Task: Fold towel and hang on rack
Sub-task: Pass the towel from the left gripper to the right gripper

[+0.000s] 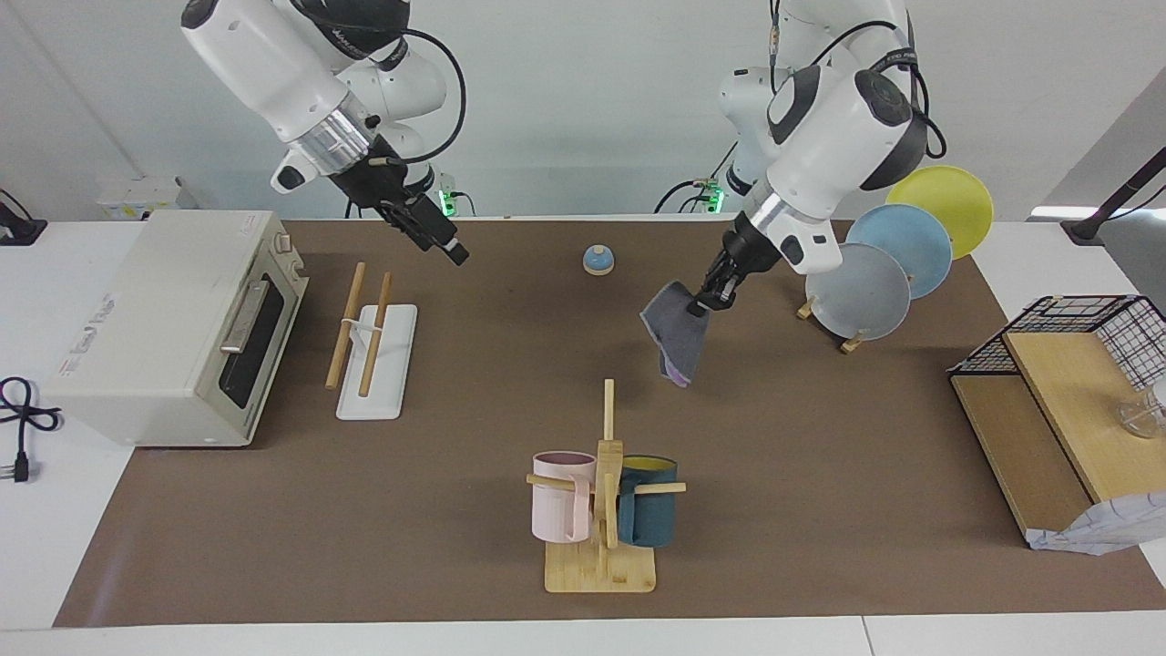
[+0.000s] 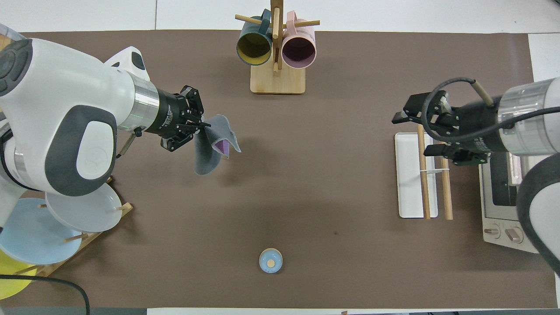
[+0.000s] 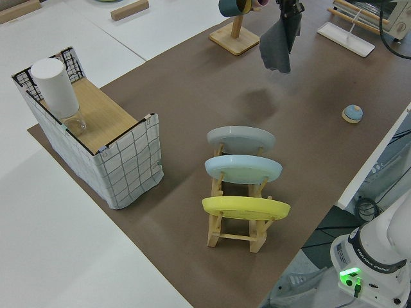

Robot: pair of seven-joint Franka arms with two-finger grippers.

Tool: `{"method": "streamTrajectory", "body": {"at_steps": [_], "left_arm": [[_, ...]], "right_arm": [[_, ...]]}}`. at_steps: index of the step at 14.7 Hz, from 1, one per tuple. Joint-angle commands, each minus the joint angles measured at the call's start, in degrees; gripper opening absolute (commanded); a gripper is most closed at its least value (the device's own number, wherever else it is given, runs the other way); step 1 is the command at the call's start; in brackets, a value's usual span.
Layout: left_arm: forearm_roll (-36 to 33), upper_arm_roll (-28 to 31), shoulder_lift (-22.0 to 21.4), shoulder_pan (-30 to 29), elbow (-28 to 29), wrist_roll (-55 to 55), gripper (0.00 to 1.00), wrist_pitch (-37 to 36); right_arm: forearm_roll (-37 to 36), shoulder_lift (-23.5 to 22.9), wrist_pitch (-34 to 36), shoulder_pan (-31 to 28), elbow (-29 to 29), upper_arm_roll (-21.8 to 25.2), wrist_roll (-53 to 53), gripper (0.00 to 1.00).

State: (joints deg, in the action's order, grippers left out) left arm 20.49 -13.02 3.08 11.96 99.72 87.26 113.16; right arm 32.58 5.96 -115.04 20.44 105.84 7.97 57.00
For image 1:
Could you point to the white towel rack wooden bars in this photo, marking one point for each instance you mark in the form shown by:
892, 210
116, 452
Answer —
378, 383

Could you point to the light blue plate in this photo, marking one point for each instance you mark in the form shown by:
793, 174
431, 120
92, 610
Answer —
920, 246

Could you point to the dark teal mug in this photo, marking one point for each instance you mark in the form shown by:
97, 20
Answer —
649, 515

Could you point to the brown table mat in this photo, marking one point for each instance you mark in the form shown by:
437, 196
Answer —
774, 474

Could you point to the marble pattern paper sheet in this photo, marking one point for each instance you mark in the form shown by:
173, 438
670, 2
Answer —
1102, 528

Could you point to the wooden mug tree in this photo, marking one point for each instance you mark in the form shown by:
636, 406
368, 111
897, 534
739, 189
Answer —
606, 565

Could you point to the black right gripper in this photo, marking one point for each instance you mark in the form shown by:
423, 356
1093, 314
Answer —
392, 196

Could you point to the pink mug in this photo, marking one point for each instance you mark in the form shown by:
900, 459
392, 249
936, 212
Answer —
551, 510

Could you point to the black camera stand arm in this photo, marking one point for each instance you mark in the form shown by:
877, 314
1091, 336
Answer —
1116, 196

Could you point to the grey plate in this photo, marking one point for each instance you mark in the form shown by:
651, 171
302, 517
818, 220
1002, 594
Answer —
861, 296

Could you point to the blue call bell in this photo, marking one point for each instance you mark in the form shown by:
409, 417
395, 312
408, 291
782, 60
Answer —
598, 262

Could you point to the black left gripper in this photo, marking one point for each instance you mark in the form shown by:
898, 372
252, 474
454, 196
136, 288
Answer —
742, 260

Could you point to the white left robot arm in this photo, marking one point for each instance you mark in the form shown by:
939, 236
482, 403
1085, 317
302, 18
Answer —
829, 128

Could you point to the yellow plate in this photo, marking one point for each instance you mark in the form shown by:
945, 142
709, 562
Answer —
956, 205

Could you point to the beige toaster oven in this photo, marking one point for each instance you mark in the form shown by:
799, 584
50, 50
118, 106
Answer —
155, 319

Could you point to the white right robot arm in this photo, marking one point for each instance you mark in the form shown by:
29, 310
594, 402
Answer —
273, 64

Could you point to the purple square towel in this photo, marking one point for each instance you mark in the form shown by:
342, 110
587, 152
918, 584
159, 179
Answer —
679, 337

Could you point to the wooden plate rack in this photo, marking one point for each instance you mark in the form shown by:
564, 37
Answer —
853, 343

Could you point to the black clamp mount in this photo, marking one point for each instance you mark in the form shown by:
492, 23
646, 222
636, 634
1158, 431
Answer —
18, 228

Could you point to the clear glass beaker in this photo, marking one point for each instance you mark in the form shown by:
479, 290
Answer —
1143, 417

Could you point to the white power strip box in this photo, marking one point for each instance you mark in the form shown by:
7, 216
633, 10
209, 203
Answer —
137, 196

